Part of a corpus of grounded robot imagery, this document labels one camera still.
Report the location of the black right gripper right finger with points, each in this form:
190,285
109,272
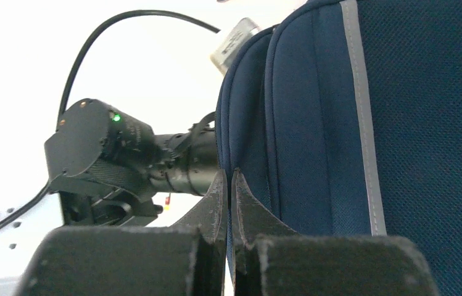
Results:
272,259

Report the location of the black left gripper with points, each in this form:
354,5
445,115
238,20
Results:
106,166

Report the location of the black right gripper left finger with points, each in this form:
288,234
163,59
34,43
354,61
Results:
186,258

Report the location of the navy blue student backpack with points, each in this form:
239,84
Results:
346,119

